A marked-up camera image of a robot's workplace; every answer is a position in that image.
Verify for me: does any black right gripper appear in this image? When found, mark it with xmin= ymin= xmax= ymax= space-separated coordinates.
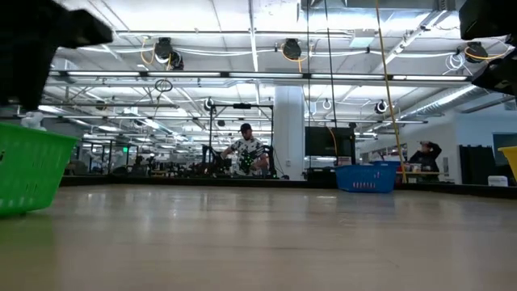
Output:
xmin=471 ymin=47 xmax=517 ymax=97

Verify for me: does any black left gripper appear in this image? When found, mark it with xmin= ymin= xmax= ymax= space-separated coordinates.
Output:
xmin=0 ymin=0 xmax=72 ymax=112

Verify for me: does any yellow plastic basket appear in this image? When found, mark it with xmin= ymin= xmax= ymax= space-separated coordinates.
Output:
xmin=497 ymin=145 xmax=517 ymax=182

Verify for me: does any green plastic basket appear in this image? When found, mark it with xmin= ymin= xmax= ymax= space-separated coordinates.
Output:
xmin=0 ymin=121 xmax=80 ymax=218

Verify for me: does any blue plastic basket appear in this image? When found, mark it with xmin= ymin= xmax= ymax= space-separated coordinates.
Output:
xmin=334 ymin=161 xmax=399 ymax=194

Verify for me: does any black partition panel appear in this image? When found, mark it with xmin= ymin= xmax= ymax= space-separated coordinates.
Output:
xmin=458 ymin=144 xmax=497 ymax=185

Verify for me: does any person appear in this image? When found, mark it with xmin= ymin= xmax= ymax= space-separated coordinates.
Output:
xmin=407 ymin=140 xmax=443 ymax=175
xmin=220 ymin=123 xmax=271 ymax=178

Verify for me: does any black display screen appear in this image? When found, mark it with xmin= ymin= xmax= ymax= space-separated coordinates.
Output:
xmin=305 ymin=126 xmax=357 ymax=158

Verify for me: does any white building column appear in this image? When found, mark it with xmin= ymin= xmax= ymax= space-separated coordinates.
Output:
xmin=273 ymin=85 xmax=306 ymax=181

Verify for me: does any ceiling light strip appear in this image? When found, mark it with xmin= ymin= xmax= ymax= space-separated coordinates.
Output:
xmin=50 ymin=70 xmax=473 ymax=82

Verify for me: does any yellow hanging cable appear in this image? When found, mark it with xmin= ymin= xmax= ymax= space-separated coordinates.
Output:
xmin=374 ymin=0 xmax=408 ymax=183

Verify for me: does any black framed enclosure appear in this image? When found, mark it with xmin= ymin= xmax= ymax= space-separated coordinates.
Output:
xmin=74 ymin=137 xmax=141 ymax=175

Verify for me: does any black hanging cable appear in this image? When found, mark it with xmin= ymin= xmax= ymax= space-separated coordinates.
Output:
xmin=322 ymin=0 xmax=340 ymax=182

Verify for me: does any black metal gantry frame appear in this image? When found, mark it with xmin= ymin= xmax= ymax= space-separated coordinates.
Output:
xmin=208 ymin=103 xmax=275 ymax=179

